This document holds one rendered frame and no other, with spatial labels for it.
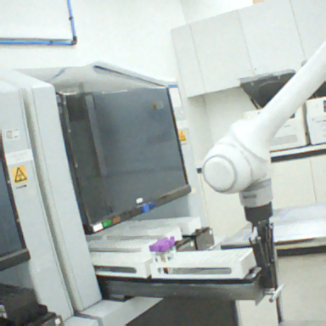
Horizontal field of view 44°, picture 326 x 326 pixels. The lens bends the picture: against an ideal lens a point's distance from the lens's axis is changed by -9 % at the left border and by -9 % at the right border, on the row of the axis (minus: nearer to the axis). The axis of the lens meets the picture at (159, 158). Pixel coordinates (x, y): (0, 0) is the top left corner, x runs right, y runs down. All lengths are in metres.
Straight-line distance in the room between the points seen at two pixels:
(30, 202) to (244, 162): 0.62
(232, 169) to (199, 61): 3.25
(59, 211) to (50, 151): 0.18
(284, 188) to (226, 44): 1.38
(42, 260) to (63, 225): 0.14
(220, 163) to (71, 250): 0.62
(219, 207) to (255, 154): 2.94
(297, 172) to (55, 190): 2.48
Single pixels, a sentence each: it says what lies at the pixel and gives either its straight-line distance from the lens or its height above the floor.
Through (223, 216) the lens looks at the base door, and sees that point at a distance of 3.82.
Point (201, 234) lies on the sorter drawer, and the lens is 1.73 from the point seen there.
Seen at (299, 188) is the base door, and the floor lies 0.59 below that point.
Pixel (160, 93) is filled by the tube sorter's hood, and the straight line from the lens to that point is 1.76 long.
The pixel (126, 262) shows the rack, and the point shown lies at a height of 0.86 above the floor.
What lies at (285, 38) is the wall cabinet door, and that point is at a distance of 3.75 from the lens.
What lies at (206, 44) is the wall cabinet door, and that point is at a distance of 4.04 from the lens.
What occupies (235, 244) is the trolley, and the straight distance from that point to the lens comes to 1.45.
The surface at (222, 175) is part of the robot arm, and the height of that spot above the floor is 1.12.
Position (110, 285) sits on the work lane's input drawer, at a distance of 1.39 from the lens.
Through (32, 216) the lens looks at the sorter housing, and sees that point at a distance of 1.22.
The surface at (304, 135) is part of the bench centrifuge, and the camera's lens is 3.44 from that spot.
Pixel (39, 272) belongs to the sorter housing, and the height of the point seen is 0.91.
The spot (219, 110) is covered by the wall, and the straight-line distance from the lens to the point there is 4.37.
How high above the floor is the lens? 1.22
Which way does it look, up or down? 3 degrees down
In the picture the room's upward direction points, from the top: 12 degrees counter-clockwise
